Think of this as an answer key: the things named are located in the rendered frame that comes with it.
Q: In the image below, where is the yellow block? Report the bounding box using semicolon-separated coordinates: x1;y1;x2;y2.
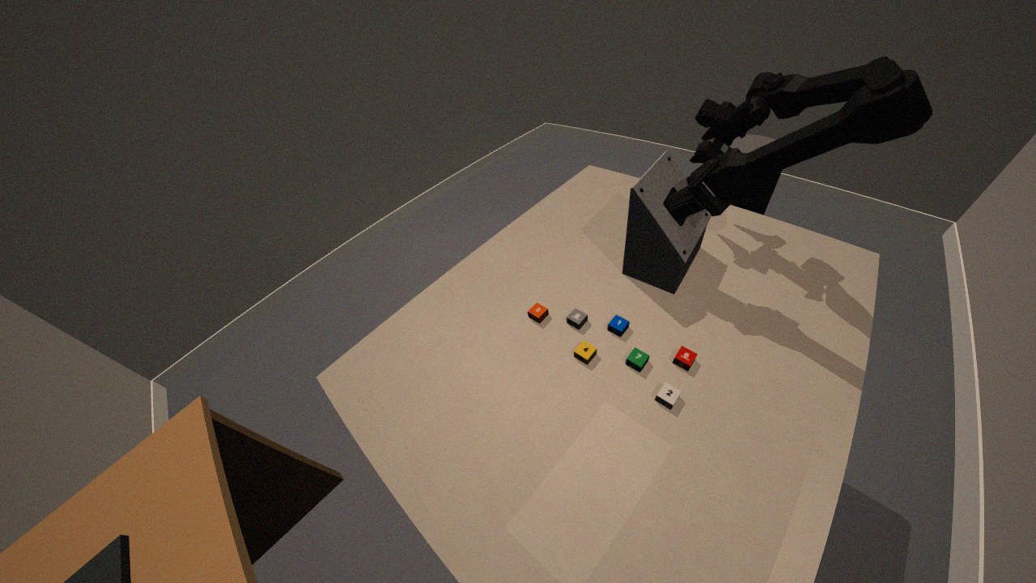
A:
574;340;597;365

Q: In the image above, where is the red block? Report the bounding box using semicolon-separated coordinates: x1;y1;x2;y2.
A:
673;347;697;371

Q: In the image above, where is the orange block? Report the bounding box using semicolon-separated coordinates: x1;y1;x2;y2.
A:
528;303;549;324

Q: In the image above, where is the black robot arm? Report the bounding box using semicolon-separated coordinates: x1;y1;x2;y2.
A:
663;57;932;226

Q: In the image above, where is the blue block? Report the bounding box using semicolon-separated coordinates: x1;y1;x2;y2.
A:
607;315;630;338

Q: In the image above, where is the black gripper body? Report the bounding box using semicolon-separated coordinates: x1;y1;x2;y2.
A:
694;101;748;164

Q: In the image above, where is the green block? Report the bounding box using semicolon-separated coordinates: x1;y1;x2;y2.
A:
625;347;649;372

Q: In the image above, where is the beige block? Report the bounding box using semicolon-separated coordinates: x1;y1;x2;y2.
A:
655;382;681;410

